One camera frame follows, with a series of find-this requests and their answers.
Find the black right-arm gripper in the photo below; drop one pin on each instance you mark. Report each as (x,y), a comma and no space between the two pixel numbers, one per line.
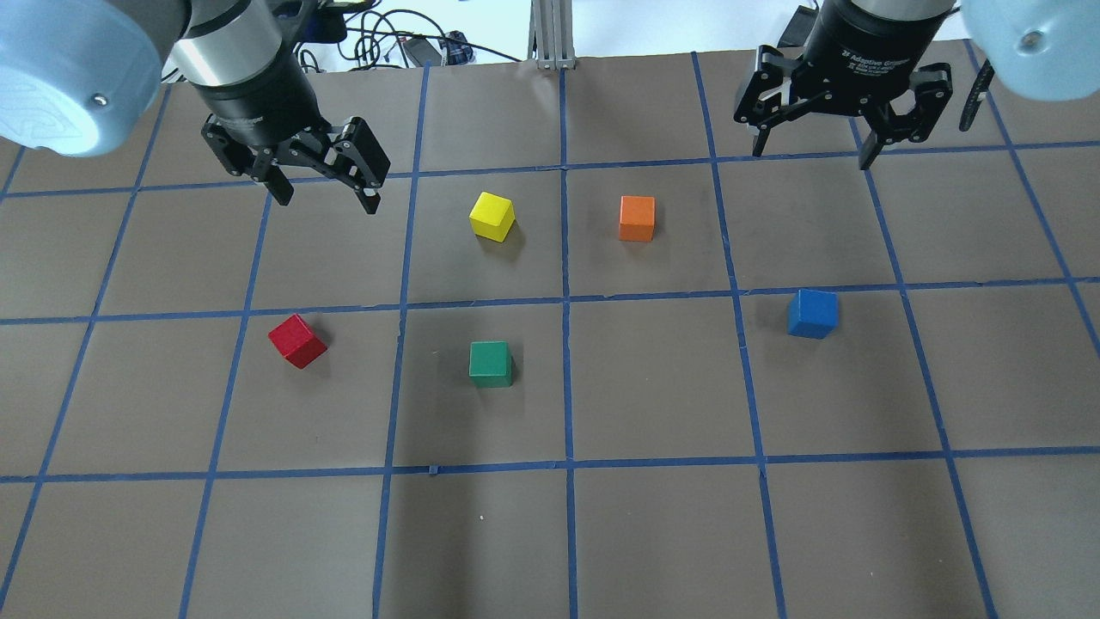
(859,47)

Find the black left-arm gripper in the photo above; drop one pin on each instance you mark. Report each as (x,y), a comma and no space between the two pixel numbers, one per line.
(258,105)

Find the red wooden block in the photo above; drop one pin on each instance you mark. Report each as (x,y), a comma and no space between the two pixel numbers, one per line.
(297,342)

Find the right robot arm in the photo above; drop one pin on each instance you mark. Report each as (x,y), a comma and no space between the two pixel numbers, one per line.
(1041,50)

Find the yellow wooden block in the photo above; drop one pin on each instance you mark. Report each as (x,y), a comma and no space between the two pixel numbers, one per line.
(492,217)

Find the blue wooden block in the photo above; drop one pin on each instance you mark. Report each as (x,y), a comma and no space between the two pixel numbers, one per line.
(813,314)

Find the orange wooden block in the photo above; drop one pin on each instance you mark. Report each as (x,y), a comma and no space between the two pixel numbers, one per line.
(637,219)

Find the green wooden block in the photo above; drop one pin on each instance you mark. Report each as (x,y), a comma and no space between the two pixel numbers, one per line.
(490,364)

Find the black power adapter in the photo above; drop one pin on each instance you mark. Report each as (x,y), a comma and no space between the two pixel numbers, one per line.
(421,52)

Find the aluminium frame post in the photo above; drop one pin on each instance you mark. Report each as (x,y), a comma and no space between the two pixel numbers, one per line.
(550,35)

